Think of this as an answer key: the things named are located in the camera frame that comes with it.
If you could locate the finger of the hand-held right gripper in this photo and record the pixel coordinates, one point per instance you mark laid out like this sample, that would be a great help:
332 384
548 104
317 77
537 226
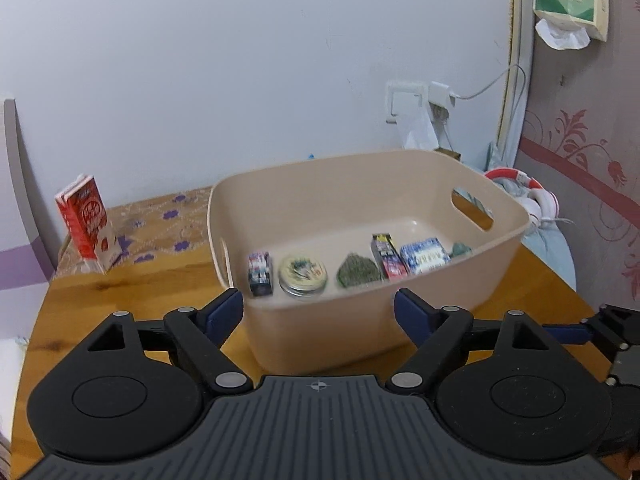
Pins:
567 334

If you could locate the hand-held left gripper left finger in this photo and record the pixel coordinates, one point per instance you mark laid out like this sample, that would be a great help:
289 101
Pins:
223 316

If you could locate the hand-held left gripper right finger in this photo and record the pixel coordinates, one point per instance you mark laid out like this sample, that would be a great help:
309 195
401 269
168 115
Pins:
415 316

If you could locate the small dark striped packet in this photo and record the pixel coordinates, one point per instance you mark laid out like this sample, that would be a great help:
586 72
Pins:
260 272

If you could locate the blue cartoon tissue pack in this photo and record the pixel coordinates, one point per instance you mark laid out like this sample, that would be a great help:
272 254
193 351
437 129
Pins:
425 255

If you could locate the cartoon printed box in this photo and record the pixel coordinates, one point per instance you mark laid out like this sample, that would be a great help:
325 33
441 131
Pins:
390 257

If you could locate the dried herb bag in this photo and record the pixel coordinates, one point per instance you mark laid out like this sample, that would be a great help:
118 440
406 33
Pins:
357 272

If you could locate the green plaid scrunchie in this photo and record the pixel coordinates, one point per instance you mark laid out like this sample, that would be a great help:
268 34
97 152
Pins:
460 251

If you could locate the round metal tin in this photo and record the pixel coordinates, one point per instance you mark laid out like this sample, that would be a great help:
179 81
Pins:
302 272

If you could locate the beige plastic storage bin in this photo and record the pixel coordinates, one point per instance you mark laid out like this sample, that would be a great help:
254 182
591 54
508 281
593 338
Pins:
350 200

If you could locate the flower patterned table cloth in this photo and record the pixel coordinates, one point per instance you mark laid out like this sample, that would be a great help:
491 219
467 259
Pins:
160 225

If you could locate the white and red headphones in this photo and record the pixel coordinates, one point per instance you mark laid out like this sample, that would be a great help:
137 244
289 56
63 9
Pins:
537 200

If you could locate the red milk carton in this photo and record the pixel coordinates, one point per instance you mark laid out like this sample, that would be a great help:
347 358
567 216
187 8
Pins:
87 220

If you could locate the white plastic bag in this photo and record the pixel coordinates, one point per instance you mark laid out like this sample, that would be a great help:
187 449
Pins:
417 132

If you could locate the floral bed headboard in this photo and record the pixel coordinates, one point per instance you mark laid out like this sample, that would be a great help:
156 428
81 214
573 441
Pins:
600 135

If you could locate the white charger plug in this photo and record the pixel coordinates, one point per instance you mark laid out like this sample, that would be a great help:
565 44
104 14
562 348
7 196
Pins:
441 94

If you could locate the purple and white board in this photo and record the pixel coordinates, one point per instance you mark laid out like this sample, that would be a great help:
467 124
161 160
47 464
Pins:
20 210

